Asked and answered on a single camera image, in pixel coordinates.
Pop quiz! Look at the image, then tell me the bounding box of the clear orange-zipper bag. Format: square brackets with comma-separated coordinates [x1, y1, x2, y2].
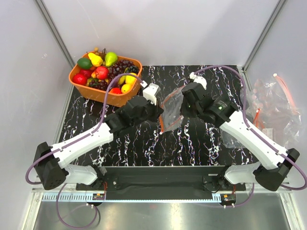
[159, 86, 184, 133]

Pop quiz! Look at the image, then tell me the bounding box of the purple grape bunch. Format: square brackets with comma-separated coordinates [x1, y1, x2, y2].
[108, 59, 134, 80]

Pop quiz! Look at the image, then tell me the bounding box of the red apple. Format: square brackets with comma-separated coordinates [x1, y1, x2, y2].
[94, 66, 109, 80]

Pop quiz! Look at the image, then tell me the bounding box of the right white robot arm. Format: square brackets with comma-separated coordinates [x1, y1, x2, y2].
[180, 82, 300, 191]

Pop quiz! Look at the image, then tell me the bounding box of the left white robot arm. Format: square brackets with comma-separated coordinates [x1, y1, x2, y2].
[34, 96, 163, 190]

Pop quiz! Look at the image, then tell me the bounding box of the pile of zip bags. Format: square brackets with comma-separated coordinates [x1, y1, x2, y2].
[246, 73, 302, 149]

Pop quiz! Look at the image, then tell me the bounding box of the small yellow lemon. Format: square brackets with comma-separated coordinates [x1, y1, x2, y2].
[121, 84, 132, 93]

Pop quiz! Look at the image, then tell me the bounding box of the red tomato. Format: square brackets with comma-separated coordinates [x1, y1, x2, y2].
[109, 87, 122, 94]

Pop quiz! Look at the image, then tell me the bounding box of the black grape cluster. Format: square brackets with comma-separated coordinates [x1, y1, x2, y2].
[125, 65, 140, 74]

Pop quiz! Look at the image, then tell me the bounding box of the dark grape bunch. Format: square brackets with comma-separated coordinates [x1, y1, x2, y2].
[88, 79, 108, 91]

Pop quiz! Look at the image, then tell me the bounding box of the orange plastic fruit basket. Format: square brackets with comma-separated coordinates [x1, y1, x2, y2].
[69, 48, 142, 107]

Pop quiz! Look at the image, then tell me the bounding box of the yellow pear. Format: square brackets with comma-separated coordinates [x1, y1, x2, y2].
[88, 53, 103, 67]

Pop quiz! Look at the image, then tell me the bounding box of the red round fruit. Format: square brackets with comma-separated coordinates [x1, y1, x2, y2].
[72, 73, 87, 86]

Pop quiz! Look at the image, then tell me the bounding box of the dark green avocado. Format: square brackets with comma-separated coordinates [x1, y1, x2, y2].
[77, 57, 93, 70]

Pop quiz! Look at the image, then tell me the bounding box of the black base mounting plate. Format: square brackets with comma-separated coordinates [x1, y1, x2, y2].
[76, 165, 247, 201]

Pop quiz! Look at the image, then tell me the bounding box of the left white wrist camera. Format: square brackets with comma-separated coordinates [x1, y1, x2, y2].
[141, 81, 160, 105]

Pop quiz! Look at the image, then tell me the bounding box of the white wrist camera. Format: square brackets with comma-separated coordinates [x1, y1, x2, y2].
[189, 72, 207, 90]
[141, 81, 160, 105]

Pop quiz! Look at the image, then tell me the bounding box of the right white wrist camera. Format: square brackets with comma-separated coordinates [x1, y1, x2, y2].
[189, 72, 207, 90]

